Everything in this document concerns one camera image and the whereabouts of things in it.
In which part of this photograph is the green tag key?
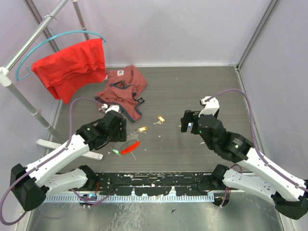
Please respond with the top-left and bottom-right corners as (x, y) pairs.
(112, 149), (120, 155)

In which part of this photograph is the yellow tag key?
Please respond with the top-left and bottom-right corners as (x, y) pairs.
(154, 115), (165, 125)
(127, 126), (147, 138)

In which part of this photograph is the metal key organizer red handle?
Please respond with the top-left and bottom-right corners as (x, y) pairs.
(112, 138), (140, 155)

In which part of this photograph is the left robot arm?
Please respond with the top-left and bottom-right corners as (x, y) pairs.
(10, 111), (127, 211)

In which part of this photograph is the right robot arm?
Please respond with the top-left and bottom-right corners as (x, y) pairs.
(180, 110), (308, 220)

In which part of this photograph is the dusty red shirt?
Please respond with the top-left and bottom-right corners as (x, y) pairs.
(95, 65), (147, 123)

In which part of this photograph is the bright red cloth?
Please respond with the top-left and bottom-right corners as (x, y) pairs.
(31, 38), (106, 103)

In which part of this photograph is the teal clothes hanger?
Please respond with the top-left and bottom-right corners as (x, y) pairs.
(15, 30), (107, 81)

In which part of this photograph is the metal clothes rack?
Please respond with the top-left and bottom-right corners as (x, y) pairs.
(0, 0), (104, 161)

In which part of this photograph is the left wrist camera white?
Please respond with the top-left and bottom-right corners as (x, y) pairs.
(98, 103), (121, 114)

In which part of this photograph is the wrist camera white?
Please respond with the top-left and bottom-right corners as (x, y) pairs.
(98, 103), (121, 114)
(198, 96), (219, 117)

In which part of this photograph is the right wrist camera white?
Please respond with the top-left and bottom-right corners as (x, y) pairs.
(198, 96), (219, 117)

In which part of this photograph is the aluminium frame post right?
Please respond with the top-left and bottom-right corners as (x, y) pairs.
(236, 0), (280, 70)

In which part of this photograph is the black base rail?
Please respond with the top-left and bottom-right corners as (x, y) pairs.
(76, 172), (231, 196)

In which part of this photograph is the grey slotted cable duct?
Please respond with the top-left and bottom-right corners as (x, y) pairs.
(45, 193), (215, 203)

